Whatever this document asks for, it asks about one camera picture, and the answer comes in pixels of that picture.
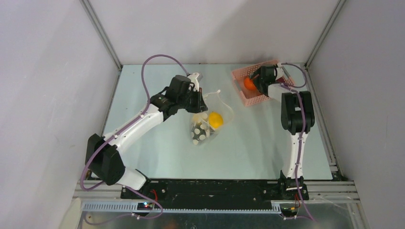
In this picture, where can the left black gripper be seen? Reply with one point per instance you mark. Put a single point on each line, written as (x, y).
(200, 106)

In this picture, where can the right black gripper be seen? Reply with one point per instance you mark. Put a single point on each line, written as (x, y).
(257, 80)

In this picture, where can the clear dotted zip top bag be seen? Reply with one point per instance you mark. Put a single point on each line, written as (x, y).
(215, 104)

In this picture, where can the orange fruit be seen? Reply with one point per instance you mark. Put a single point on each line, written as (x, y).
(249, 85)

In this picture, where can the yellow lemon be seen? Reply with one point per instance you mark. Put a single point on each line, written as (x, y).
(215, 120)

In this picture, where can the dark green avocado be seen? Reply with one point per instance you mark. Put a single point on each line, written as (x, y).
(199, 133)

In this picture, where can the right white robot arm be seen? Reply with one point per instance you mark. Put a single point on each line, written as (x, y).
(297, 117)

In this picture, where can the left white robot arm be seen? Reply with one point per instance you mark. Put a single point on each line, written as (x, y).
(104, 154)

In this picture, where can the pink plastic basket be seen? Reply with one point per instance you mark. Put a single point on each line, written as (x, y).
(250, 98)

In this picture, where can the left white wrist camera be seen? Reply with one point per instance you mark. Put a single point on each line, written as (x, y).
(195, 79)

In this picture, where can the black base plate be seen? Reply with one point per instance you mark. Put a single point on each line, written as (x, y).
(214, 194)

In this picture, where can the aluminium frame rail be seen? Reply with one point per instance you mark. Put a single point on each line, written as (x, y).
(120, 198)

